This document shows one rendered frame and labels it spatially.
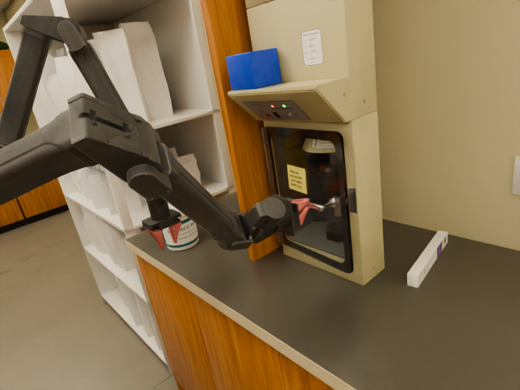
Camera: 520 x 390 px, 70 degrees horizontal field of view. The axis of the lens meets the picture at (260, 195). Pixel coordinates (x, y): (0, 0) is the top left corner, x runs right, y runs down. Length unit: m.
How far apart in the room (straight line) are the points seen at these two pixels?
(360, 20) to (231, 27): 0.38
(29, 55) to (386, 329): 1.08
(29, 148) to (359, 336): 0.77
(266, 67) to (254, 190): 0.41
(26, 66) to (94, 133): 0.64
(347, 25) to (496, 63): 0.48
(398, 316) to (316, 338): 0.21
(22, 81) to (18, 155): 0.58
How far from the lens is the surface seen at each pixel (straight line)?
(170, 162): 0.58
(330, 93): 0.86
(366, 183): 1.00
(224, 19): 1.14
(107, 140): 0.49
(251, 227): 0.83
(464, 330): 1.00
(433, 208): 1.41
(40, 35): 1.10
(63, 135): 0.50
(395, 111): 1.36
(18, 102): 1.11
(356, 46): 0.94
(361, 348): 0.93
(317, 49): 0.96
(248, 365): 1.27
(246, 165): 1.17
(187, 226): 1.44
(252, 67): 0.97
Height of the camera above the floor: 1.59
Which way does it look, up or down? 20 degrees down
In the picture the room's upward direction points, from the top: 10 degrees counter-clockwise
